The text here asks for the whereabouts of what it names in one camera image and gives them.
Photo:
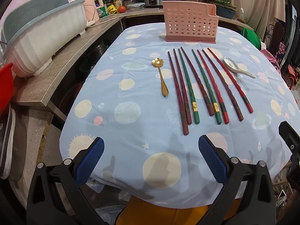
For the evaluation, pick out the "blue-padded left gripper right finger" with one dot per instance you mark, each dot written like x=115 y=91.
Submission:
x=215 y=158

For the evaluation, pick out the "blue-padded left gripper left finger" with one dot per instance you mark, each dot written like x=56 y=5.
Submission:
x=87 y=159

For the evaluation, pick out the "green chopstick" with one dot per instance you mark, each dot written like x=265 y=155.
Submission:
x=212 y=100
x=190 y=89

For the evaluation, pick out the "dark red chopstick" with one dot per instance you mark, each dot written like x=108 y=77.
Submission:
x=179 y=99
x=228 y=90
x=183 y=90
x=201 y=87

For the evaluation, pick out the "white ceramic soup spoon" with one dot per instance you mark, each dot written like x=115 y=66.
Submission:
x=232 y=66

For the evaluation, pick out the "gold flower spoon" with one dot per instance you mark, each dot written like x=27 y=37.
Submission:
x=158 y=63

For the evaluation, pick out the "back kitchen counter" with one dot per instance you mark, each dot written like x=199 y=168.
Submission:
x=159 y=11

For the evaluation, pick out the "blue planet-print tablecloth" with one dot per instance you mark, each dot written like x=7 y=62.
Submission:
x=146 y=153

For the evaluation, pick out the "green bag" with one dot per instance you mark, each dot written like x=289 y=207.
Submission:
x=252 y=37

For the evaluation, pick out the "red plastic basin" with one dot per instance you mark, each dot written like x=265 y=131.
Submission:
x=6 y=86

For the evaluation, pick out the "beige hanging curtain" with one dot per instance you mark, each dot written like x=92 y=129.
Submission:
x=258 y=14

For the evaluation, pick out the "pink perforated utensil holder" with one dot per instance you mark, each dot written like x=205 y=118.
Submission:
x=190 y=21

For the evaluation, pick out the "blue basin with vegetables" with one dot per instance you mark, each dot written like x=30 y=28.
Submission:
x=224 y=8

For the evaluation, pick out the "white dish drainer box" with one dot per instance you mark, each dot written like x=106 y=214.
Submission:
x=31 y=49

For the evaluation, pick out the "red tomato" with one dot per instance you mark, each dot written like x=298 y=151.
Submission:
x=121 y=9

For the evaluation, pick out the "pink electric kettle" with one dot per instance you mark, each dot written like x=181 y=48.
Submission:
x=93 y=9

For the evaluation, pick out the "clear food storage container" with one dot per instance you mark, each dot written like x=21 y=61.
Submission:
x=135 y=7

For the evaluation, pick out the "oil bottle yellow label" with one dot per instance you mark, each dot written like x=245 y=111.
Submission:
x=117 y=3

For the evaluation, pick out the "grey-blue dish drainer lid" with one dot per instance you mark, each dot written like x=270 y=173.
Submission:
x=28 y=11

